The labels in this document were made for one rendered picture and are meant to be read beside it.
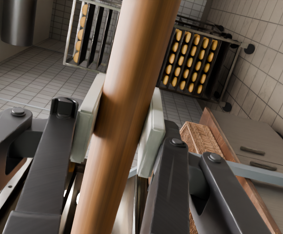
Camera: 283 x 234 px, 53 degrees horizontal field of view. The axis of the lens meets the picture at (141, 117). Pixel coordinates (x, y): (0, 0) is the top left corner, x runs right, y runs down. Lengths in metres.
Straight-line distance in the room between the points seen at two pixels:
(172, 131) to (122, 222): 1.50
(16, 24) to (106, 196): 3.15
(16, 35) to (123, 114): 3.18
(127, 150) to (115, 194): 0.03
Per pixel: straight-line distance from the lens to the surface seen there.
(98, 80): 0.18
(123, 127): 0.16
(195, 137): 1.63
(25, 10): 3.28
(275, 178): 1.36
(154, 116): 0.15
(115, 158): 0.17
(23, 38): 3.34
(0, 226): 1.60
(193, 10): 5.22
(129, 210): 1.71
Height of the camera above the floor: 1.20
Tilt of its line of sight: 6 degrees down
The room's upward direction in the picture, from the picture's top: 76 degrees counter-clockwise
